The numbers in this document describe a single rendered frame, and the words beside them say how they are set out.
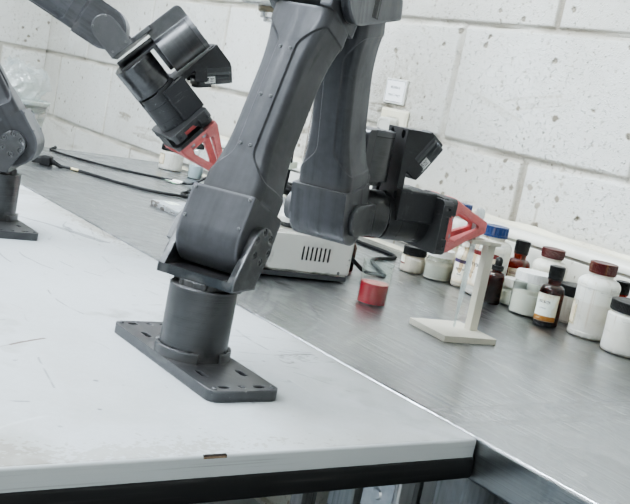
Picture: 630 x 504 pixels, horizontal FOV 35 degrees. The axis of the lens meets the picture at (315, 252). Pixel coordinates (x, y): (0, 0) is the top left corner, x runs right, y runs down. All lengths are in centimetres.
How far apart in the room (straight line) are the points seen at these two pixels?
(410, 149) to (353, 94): 15
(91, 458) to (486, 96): 133
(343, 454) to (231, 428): 9
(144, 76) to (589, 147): 74
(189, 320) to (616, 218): 93
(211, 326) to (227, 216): 10
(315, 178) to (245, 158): 17
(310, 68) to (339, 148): 13
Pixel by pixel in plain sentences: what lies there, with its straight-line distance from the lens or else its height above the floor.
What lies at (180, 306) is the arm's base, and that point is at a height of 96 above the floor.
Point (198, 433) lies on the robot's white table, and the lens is 76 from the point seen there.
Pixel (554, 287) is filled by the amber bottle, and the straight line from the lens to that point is 147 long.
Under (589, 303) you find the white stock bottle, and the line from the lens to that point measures 145.
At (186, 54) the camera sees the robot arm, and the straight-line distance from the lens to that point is 139.
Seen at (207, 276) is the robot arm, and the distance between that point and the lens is 88.
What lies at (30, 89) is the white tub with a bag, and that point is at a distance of 235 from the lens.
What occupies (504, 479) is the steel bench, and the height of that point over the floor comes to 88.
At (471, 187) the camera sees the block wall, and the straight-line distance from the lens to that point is 187.
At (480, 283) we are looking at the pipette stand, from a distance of 127.
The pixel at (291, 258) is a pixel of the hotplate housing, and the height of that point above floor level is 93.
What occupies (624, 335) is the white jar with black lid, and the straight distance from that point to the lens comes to 139.
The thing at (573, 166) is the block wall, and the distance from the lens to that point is 172.
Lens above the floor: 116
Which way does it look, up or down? 9 degrees down
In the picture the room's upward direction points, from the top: 11 degrees clockwise
